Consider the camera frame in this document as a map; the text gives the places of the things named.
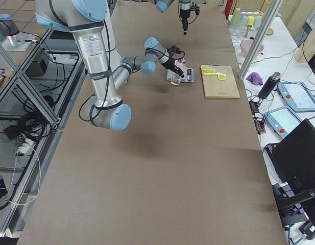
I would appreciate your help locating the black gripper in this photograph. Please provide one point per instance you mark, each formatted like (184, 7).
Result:
(170, 64)
(184, 13)

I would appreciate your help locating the pink plastic cup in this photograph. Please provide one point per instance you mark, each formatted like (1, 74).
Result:
(181, 64)

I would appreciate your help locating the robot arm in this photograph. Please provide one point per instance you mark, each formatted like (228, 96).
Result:
(163, 5)
(86, 20)

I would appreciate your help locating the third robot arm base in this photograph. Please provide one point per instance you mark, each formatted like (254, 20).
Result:
(11, 37)

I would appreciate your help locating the digital kitchen scale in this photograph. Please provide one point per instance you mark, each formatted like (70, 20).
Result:
(189, 76)

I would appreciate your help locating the lemon slice pair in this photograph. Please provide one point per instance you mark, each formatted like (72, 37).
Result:
(207, 69)

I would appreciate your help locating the yellow plastic knife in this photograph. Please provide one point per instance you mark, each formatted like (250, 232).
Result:
(213, 74)

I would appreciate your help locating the bamboo cutting board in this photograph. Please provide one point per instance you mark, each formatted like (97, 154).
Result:
(216, 89)

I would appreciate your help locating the green tumbler bottle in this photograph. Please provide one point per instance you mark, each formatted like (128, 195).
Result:
(235, 17)

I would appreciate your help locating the purple cloth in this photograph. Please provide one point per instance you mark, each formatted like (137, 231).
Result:
(254, 78)

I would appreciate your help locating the black thermos bottle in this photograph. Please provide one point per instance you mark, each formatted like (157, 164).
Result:
(269, 85)

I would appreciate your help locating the black power strip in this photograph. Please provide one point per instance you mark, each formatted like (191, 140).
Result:
(258, 118)

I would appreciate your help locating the blue teach pendant near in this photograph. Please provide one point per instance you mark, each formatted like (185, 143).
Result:
(282, 120)

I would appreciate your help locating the blue teach pendant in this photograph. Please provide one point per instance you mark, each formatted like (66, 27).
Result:
(282, 120)
(297, 96)

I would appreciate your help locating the blue teach pendant far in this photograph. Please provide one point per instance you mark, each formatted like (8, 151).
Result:
(297, 96)

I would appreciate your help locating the black monitor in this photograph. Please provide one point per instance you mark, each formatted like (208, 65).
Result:
(294, 162)

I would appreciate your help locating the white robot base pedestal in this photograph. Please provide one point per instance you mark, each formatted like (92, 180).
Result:
(114, 38)

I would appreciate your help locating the aluminium frame post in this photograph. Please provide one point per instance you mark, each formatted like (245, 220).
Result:
(268, 19)

